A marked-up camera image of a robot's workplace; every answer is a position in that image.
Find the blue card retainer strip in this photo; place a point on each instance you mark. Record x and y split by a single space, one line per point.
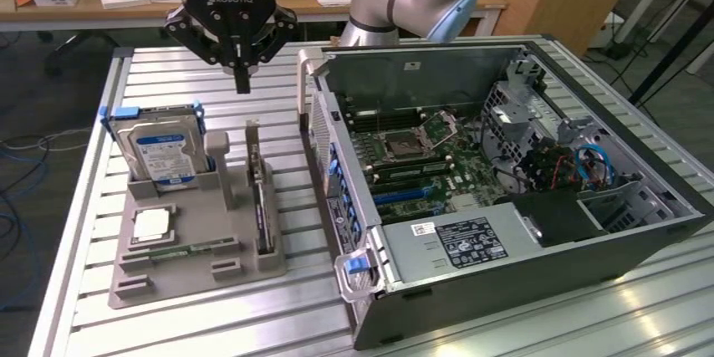
338 173

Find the labelled RAM stick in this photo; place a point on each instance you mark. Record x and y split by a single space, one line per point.
415 171

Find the hard disk with blue bracket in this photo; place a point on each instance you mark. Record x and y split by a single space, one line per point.
161 156

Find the wooden desk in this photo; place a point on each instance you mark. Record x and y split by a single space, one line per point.
83 12

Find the green motherboard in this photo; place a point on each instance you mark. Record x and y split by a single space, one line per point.
440 190

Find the green RAM stick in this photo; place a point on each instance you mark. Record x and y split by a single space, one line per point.
179 250

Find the metal socket cover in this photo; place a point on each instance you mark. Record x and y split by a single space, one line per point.
440 127

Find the black open PC case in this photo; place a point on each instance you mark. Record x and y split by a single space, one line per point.
502 311

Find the black case switch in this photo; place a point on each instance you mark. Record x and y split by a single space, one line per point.
336 117

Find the blue expansion slot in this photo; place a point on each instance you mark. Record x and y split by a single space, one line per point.
402 197

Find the black slanted pole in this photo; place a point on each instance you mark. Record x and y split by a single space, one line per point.
668 39

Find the blue case latch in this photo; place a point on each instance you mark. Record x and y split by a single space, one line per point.
356 266

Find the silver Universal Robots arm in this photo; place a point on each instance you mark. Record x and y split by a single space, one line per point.
384 1

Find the grey plastic parts rack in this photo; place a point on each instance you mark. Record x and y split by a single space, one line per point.
195 223

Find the silver CPU chip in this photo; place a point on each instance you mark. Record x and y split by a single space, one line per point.
151 225

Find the CPU socket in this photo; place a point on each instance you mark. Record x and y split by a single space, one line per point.
402 146

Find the grey power supply unit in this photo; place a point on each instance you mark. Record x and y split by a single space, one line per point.
412 256

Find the white floor box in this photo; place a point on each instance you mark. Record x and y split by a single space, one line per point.
607 31

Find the black office chair base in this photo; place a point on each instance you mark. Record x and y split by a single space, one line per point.
77 47

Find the grey metal disk bay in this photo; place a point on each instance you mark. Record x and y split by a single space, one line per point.
624 210

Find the perforated metal drive cage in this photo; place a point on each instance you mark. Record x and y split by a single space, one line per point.
502 123

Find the green GPU card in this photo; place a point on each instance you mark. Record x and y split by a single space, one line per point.
261 206

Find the black RAM slot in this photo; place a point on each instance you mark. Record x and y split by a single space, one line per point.
384 112
387 121

